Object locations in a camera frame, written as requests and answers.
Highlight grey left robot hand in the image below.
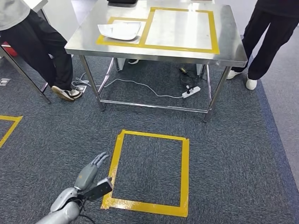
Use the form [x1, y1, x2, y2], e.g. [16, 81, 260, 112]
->
[73, 151, 109, 191]

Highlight white curved plastic car part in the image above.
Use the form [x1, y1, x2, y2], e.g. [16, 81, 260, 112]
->
[97, 21, 142, 42]

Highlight yellow tape outline on workbench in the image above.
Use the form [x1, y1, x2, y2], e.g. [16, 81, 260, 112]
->
[96, 7, 220, 56]

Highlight steel workbench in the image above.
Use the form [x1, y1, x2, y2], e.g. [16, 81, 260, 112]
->
[64, 0, 248, 123]

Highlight yellow floor tape square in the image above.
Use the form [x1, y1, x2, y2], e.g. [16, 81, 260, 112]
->
[101, 130, 190, 218]

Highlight person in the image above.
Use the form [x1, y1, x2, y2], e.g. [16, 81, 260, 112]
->
[0, 0, 82, 102]
[227, 0, 299, 91]

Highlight white power strip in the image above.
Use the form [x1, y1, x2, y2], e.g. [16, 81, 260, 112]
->
[181, 86, 201, 99]

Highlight red box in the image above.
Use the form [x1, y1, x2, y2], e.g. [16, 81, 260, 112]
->
[1, 42, 18, 58]

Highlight black foam case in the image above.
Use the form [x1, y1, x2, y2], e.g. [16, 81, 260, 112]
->
[106, 0, 138, 5]

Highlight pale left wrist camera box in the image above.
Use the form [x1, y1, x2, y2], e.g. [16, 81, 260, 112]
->
[83, 176, 113, 202]

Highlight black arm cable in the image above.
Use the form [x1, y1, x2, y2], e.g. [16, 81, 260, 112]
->
[77, 197, 96, 224]

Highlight white power cable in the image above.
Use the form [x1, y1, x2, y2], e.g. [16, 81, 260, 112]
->
[71, 72, 183, 99]

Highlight steel table frame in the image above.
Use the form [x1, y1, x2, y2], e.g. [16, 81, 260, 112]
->
[0, 46, 51, 105]

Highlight black power adapter with cable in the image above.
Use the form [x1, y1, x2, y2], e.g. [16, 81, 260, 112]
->
[179, 66, 202, 91]

